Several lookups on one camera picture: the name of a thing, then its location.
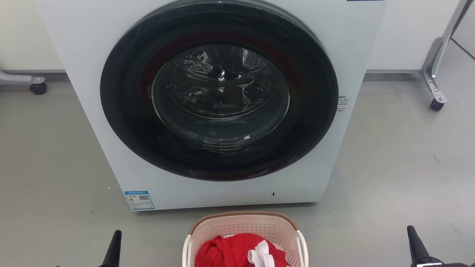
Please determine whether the grey metal frame leg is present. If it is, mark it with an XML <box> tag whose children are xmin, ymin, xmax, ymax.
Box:
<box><xmin>419</xmin><ymin>0</ymin><xmax>473</xmax><ymax>105</ymax></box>
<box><xmin>0</xmin><ymin>70</ymin><xmax>46</xmax><ymax>85</ymax></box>

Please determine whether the round white filter cover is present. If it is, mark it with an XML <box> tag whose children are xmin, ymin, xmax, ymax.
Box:
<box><xmin>270</xmin><ymin>185</ymin><xmax>308</xmax><ymax>202</ymax></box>

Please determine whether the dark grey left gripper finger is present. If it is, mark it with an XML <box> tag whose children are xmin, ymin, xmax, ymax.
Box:
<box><xmin>99</xmin><ymin>230</ymin><xmax>122</xmax><ymax>267</ymax></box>

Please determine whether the thin black floor cable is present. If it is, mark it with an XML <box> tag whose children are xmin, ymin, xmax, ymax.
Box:
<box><xmin>451</xmin><ymin>37</ymin><xmax>475</xmax><ymax>60</ymax></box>

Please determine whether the red garment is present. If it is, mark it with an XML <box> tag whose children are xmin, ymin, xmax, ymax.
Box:
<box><xmin>194</xmin><ymin>233</ymin><xmax>291</xmax><ymax>267</ymax></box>

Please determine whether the black round washer door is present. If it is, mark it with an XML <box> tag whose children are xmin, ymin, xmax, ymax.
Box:
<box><xmin>100</xmin><ymin>0</ymin><xmax>339</xmax><ymax>182</ymax></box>

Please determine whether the blue energy label sticker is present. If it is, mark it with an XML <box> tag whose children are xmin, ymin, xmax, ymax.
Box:
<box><xmin>124</xmin><ymin>191</ymin><xmax>155</xmax><ymax>211</ymax></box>

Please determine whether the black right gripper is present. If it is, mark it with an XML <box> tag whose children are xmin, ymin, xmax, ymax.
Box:
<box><xmin>407</xmin><ymin>225</ymin><xmax>475</xmax><ymax>267</ymax></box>

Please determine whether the white garment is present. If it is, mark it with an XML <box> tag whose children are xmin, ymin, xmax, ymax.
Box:
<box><xmin>247</xmin><ymin>240</ymin><xmax>275</xmax><ymax>267</ymax></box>

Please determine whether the white front-load washing machine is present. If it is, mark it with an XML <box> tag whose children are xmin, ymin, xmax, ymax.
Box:
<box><xmin>34</xmin><ymin>0</ymin><xmax>386</xmax><ymax>211</ymax></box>

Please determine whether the white perforated laundry basket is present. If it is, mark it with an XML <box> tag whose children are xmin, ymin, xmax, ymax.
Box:
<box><xmin>182</xmin><ymin>211</ymin><xmax>309</xmax><ymax>267</ymax></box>

